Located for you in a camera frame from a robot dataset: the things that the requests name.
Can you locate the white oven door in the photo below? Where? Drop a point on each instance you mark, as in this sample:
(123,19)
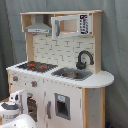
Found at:
(35,102)

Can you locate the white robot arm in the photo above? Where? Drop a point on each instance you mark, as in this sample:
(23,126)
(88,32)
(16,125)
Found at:
(14,121)

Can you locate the white toy microwave door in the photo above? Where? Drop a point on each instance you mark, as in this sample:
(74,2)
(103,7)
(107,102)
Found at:
(71,25)

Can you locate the black toy stovetop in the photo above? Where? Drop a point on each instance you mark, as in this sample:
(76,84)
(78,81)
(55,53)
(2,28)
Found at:
(37,66)

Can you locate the grey toy sink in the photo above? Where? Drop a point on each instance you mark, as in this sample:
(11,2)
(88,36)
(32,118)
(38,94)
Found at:
(71,73)

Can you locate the wooden toy kitchen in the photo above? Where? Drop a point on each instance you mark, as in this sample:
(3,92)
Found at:
(79,52)

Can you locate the grey range hood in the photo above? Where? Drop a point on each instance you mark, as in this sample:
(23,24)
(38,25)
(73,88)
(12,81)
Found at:
(41,25)

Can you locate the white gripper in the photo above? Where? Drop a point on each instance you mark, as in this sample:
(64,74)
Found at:
(18,102)

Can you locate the left red stove knob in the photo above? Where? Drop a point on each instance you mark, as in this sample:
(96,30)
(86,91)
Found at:
(15,78)

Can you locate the white dishwasher door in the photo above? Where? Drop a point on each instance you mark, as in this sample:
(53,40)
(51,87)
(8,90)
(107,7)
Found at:
(64,108)

